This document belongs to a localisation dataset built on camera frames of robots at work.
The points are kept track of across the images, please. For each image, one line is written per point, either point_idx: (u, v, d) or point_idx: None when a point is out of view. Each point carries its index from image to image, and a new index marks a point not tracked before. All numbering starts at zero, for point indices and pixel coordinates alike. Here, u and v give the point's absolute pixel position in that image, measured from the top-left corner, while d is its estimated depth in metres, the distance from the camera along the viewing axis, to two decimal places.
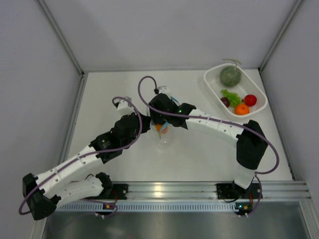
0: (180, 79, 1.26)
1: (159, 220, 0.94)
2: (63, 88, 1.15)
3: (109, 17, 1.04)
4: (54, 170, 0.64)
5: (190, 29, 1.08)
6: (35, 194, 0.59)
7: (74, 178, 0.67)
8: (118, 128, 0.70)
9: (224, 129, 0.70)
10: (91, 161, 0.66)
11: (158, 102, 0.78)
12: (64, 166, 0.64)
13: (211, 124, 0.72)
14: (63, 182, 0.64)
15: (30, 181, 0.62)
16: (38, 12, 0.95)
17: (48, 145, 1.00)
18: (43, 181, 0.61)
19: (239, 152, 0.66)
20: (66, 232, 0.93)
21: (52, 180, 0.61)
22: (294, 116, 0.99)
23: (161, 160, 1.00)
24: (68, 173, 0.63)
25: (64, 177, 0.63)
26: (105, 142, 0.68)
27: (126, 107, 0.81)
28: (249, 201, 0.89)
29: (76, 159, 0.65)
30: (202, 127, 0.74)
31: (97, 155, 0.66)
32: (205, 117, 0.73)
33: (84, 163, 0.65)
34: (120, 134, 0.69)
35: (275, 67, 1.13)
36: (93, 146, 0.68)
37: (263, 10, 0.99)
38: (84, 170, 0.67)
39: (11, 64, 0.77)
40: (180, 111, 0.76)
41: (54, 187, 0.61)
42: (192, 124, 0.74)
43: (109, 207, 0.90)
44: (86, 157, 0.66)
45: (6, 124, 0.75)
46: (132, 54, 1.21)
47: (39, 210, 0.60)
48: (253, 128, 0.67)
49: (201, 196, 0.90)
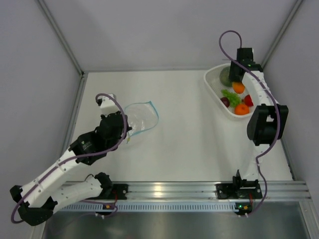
0: (180, 79, 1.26)
1: (159, 220, 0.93)
2: (63, 88, 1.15)
3: (109, 17, 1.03)
4: (36, 180, 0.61)
5: (190, 28, 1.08)
6: (21, 207, 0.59)
7: (60, 183, 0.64)
8: (102, 126, 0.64)
9: (259, 95, 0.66)
10: (72, 168, 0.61)
11: (241, 51, 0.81)
12: (46, 175, 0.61)
13: (255, 86, 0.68)
14: (49, 190, 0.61)
15: (15, 194, 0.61)
16: (39, 12, 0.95)
17: (48, 145, 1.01)
18: (27, 194, 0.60)
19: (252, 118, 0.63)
20: (66, 232, 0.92)
21: (35, 191, 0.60)
22: (293, 116, 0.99)
23: (161, 160, 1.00)
24: (50, 182, 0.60)
25: (46, 187, 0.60)
26: (86, 143, 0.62)
27: (111, 105, 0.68)
28: (249, 202, 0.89)
29: (56, 167, 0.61)
30: (250, 85, 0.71)
31: (77, 160, 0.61)
32: (258, 78, 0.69)
33: (65, 171, 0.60)
34: (105, 133, 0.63)
35: (275, 67, 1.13)
36: (74, 150, 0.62)
37: (262, 9, 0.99)
38: (70, 175, 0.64)
39: (11, 64, 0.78)
40: (249, 64, 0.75)
41: (38, 198, 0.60)
42: (246, 78, 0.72)
43: (109, 207, 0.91)
44: (66, 163, 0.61)
45: (6, 123, 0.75)
46: (132, 54, 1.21)
47: (33, 218, 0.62)
48: (281, 110, 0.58)
49: (201, 196, 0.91)
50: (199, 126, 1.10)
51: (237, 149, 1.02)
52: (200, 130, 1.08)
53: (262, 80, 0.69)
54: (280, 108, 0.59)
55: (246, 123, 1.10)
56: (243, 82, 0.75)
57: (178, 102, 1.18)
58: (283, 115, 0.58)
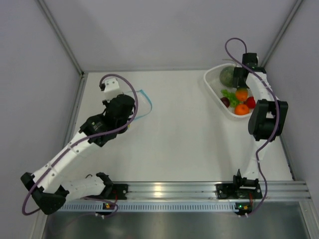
0: (180, 79, 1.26)
1: (159, 220, 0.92)
2: (63, 88, 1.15)
3: (109, 17, 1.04)
4: (48, 164, 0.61)
5: (190, 28, 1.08)
6: (35, 192, 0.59)
7: (72, 167, 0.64)
8: (113, 106, 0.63)
9: (261, 92, 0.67)
10: (84, 148, 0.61)
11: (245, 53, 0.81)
12: (58, 159, 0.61)
13: (257, 84, 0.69)
14: (62, 174, 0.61)
15: (28, 180, 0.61)
16: (39, 12, 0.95)
17: (48, 145, 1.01)
18: (41, 179, 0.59)
19: (252, 113, 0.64)
20: (66, 232, 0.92)
21: (48, 176, 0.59)
22: (293, 116, 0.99)
23: (161, 160, 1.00)
24: (63, 165, 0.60)
25: (60, 170, 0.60)
26: (96, 123, 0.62)
27: (116, 90, 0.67)
28: (249, 202, 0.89)
29: (68, 149, 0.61)
30: (252, 85, 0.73)
31: (89, 140, 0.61)
32: (260, 77, 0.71)
33: (77, 152, 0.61)
34: (116, 112, 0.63)
35: (275, 67, 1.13)
36: (84, 131, 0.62)
37: (262, 10, 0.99)
38: (81, 157, 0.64)
39: (11, 65, 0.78)
40: (253, 67, 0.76)
41: (52, 182, 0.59)
42: (249, 78, 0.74)
43: (109, 206, 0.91)
44: (78, 145, 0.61)
45: (6, 123, 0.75)
46: (132, 54, 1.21)
47: (47, 205, 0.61)
48: (280, 106, 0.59)
49: (201, 196, 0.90)
50: (199, 126, 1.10)
51: (237, 149, 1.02)
52: (200, 130, 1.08)
53: (265, 80, 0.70)
54: (280, 104, 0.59)
55: (247, 123, 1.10)
56: (247, 83, 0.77)
57: (178, 102, 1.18)
58: (283, 110, 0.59)
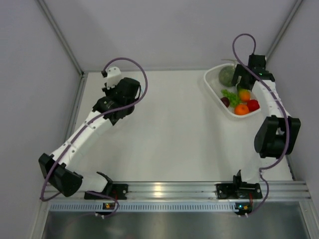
0: (180, 79, 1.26)
1: (159, 220, 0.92)
2: (63, 88, 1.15)
3: (109, 17, 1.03)
4: (67, 142, 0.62)
5: (190, 28, 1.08)
6: (58, 169, 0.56)
7: (88, 146, 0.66)
8: (122, 86, 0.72)
9: (270, 105, 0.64)
10: (101, 124, 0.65)
11: (252, 57, 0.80)
12: (76, 136, 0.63)
13: (267, 96, 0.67)
14: (80, 151, 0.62)
15: (48, 160, 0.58)
16: (39, 12, 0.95)
17: (48, 145, 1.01)
18: (61, 156, 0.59)
19: (261, 129, 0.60)
20: (66, 232, 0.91)
21: (69, 152, 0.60)
22: (292, 116, 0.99)
23: (161, 159, 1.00)
24: (81, 141, 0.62)
25: (79, 146, 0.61)
26: (108, 102, 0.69)
27: (117, 75, 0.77)
28: (249, 202, 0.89)
29: (84, 126, 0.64)
30: (260, 96, 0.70)
31: (105, 116, 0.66)
32: (269, 88, 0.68)
33: (94, 128, 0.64)
34: (126, 91, 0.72)
35: (275, 67, 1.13)
36: (97, 110, 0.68)
37: (263, 10, 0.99)
38: (96, 135, 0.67)
39: (11, 65, 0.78)
40: (260, 73, 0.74)
41: (73, 158, 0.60)
42: (257, 88, 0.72)
43: (109, 206, 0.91)
44: (94, 121, 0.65)
45: (5, 123, 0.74)
46: (132, 54, 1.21)
47: (68, 184, 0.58)
48: (292, 123, 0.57)
49: (200, 196, 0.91)
50: (199, 126, 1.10)
51: (237, 149, 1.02)
52: (200, 130, 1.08)
53: (274, 91, 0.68)
54: (291, 121, 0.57)
55: (246, 123, 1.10)
56: (254, 92, 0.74)
57: (177, 102, 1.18)
58: (295, 128, 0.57)
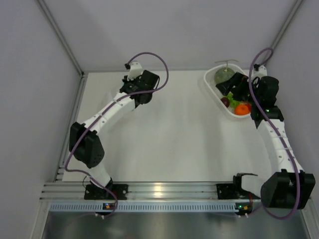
0: (179, 79, 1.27)
1: (159, 221, 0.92)
2: (63, 88, 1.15)
3: (109, 17, 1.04)
4: (97, 114, 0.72)
5: (190, 29, 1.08)
6: (89, 135, 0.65)
7: (113, 121, 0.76)
8: (146, 74, 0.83)
9: (280, 156, 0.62)
10: (127, 103, 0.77)
11: (265, 86, 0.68)
12: (105, 110, 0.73)
13: (276, 142, 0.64)
14: (107, 123, 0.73)
15: (79, 128, 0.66)
16: (39, 12, 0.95)
17: (48, 145, 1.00)
18: (92, 124, 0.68)
19: (271, 181, 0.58)
20: (66, 232, 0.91)
21: (99, 122, 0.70)
22: (293, 117, 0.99)
23: (161, 159, 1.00)
24: (111, 115, 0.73)
25: (108, 119, 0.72)
26: (133, 87, 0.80)
27: (138, 69, 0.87)
28: (249, 202, 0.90)
29: (113, 103, 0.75)
30: (267, 138, 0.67)
31: (131, 97, 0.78)
32: (278, 133, 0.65)
33: (122, 105, 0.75)
34: (148, 79, 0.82)
35: (275, 67, 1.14)
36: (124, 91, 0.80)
37: (263, 10, 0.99)
38: (121, 113, 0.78)
39: (11, 64, 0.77)
40: (268, 110, 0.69)
41: (102, 127, 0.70)
42: (264, 128, 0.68)
43: (109, 207, 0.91)
44: (122, 100, 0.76)
45: (5, 122, 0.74)
46: (132, 54, 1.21)
47: (95, 151, 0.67)
48: (305, 180, 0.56)
49: (201, 196, 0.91)
50: (199, 126, 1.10)
51: (237, 148, 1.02)
52: (200, 130, 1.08)
53: (283, 136, 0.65)
54: (303, 177, 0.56)
55: (246, 123, 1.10)
56: (258, 129, 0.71)
57: (177, 102, 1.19)
58: (307, 185, 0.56)
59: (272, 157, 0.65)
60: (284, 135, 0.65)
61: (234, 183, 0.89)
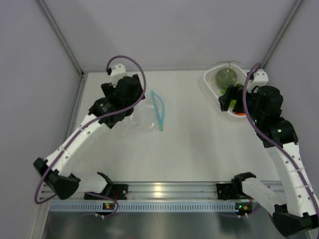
0: (178, 79, 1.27)
1: (159, 220, 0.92)
2: (63, 88, 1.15)
3: (109, 17, 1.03)
4: (61, 147, 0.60)
5: (190, 28, 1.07)
6: (51, 176, 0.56)
7: (83, 149, 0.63)
8: (120, 87, 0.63)
9: (300, 195, 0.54)
10: (96, 129, 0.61)
11: (267, 100, 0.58)
12: (70, 141, 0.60)
13: (293, 177, 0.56)
14: (75, 157, 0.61)
15: (41, 165, 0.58)
16: (38, 12, 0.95)
17: (48, 145, 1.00)
18: (54, 162, 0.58)
19: (289, 219, 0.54)
20: (66, 232, 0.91)
21: (62, 158, 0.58)
22: (295, 116, 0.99)
23: (160, 160, 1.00)
24: (76, 147, 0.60)
25: (73, 153, 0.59)
26: (105, 105, 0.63)
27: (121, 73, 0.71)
28: (248, 202, 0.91)
29: (79, 131, 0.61)
30: (282, 168, 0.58)
31: (100, 121, 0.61)
32: (296, 167, 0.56)
33: (89, 133, 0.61)
34: (124, 93, 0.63)
35: (276, 67, 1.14)
36: (94, 113, 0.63)
37: (263, 10, 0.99)
38: (93, 138, 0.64)
39: (11, 65, 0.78)
40: (279, 130, 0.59)
41: (66, 164, 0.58)
42: (277, 156, 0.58)
43: (109, 206, 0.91)
44: (89, 126, 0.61)
45: (6, 123, 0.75)
46: (132, 54, 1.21)
47: (63, 189, 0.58)
48: None
49: (200, 196, 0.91)
50: (199, 126, 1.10)
51: (237, 149, 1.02)
52: (200, 130, 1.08)
53: (302, 168, 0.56)
54: None
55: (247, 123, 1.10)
56: (268, 152, 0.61)
57: (177, 102, 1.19)
58: None
59: (287, 191, 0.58)
60: (301, 164, 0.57)
61: (234, 185, 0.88)
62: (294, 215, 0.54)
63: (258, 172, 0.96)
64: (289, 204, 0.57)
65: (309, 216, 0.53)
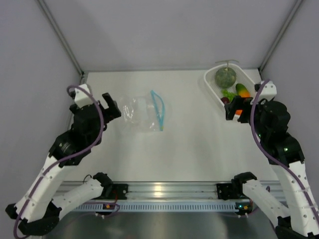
0: (178, 79, 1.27)
1: (158, 220, 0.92)
2: (63, 88, 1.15)
3: (109, 17, 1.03)
4: (26, 195, 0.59)
5: (190, 28, 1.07)
6: (21, 223, 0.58)
7: (54, 189, 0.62)
8: (78, 123, 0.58)
9: (305, 215, 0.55)
10: (57, 174, 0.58)
11: (273, 117, 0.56)
12: (34, 188, 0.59)
13: (300, 197, 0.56)
14: (44, 200, 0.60)
15: (12, 212, 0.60)
16: (39, 12, 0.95)
17: (48, 145, 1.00)
18: (23, 210, 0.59)
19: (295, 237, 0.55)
20: (66, 232, 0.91)
21: (29, 206, 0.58)
22: (294, 116, 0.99)
23: (160, 160, 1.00)
24: (41, 193, 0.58)
25: (39, 199, 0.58)
26: (64, 144, 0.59)
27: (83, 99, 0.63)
28: (249, 201, 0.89)
29: (41, 177, 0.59)
30: (287, 187, 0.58)
31: (60, 164, 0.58)
32: (302, 186, 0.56)
33: (51, 178, 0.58)
34: (83, 129, 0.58)
35: (276, 67, 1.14)
36: (54, 154, 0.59)
37: (263, 10, 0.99)
38: (61, 178, 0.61)
39: (11, 65, 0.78)
40: (286, 149, 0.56)
41: (35, 212, 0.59)
42: (282, 176, 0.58)
43: (109, 206, 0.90)
44: (50, 171, 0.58)
45: (6, 123, 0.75)
46: (132, 54, 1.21)
47: (40, 229, 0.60)
48: None
49: (201, 196, 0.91)
50: (199, 126, 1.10)
51: (237, 149, 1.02)
52: (200, 129, 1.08)
53: (308, 188, 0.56)
54: None
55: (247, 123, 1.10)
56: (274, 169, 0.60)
57: (177, 102, 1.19)
58: None
59: (291, 209, 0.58)
60: (306, 183, 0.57)
61: (234, 184, 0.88)
62: (299, 233, 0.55)
63: (258, 171, 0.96)
64: (293, 221, 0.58)
65: (314, 236, 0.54)
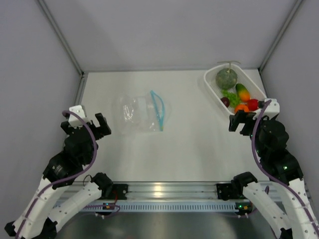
0: (178, 79, 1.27)
1: (159, 220, 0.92)
2: (63, 88, 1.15)
3: (109, 17, 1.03)
4: (23, 215, 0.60)
5: (190, 28, 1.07)
6: None
7: (49, 208, 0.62)
8: (68, 146, 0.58)
9: (306, 230, 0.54)
10: (51, 194, 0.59)
11: (272, 139, 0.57)
12: (29, 209, 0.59)
13: (300, 213, 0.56)
14: (39, 221, 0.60)
15: (11, 231, 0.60)
16: (38, 12, 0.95)
17: (48, 146, 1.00)
18: (20, 230, 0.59)
19: None
20: (66, 233, 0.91)
21: (25, 226, 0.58)
22: (294, 116, 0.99)
23: (160, 160, 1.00)
24: (36, 213, 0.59)
25: (35, 219, 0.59)
26: (57, 167, 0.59)
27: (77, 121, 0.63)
28: (249, 202, 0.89)
29: (35, 199, 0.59)
30: (288, 203, 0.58)
31: (54, 186, 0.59)
32: (302, 202, 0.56)
33: (46, 199, 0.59)
34: (74, 153, 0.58)
35: (275, 67, 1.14)
36: (48, 176, 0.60)
37: (263, 10, 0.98)
38: (56, 197, 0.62)
39: (11, 64, 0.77)
40: (286, 167, 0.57)
41: (32, 231, 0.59)
42: (283, 191, 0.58)
43: (109, 207, 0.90)
44: (45, 192, 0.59)
45: (6, 123, 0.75)
46: (132, 54, 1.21)
47: None
48: None
49: (201, 196, 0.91)
50: (199, 126, 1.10)
51: (237, 149, 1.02)
52: (200, 130, 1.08)
53: (308, 204, 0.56)
54: None
55: None
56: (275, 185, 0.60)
57: (177, 102, 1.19)
58: None
59: (293, 224, 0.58)
60: (307, 200, 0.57)
61: (234, 185, 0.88)
62: None
63: (258, 172, 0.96)
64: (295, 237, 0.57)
65: None
